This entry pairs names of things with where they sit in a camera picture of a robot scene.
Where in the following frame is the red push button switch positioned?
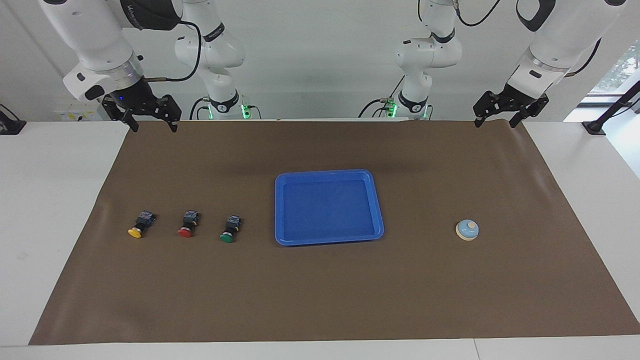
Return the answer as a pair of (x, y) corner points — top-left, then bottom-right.
(177, 210), (201, 238)

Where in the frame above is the yellow push button switch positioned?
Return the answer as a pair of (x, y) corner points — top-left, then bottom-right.
(128, 210), (157, 239)

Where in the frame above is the light blue desk bell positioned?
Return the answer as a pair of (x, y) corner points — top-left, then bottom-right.
(455, 219), (480, 242)

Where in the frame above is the green push button switch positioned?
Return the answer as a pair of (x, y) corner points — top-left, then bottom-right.
(219, 215), (242, 244)

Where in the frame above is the blue plastic tray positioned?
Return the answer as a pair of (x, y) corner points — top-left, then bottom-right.
(274, 169), (385, 247)

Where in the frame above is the window pane with greenery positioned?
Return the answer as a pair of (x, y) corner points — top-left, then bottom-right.
(587, 42), (640, 96)

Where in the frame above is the small black table clamp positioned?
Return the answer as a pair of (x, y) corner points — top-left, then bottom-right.
(0, 104), (27, 136)

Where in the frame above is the brown table mat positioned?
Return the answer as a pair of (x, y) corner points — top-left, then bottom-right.
(28, 120), (640, 346)

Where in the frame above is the black base cable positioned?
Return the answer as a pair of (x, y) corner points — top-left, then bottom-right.
(189, 96), (211, 121)
(357, 74), (406, 119)

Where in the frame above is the white wall socket box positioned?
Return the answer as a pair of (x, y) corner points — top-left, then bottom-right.
(54, 97), (108, 122)

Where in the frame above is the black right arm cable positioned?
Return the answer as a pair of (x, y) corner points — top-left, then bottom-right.
(142, 17), (203, 83)

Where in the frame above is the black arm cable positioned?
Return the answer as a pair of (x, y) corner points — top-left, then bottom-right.
(142, 17), (203, 83)
(452, 0), (603, 78)

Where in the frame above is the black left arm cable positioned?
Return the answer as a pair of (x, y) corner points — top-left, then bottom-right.
(452, 0), (603, 78)

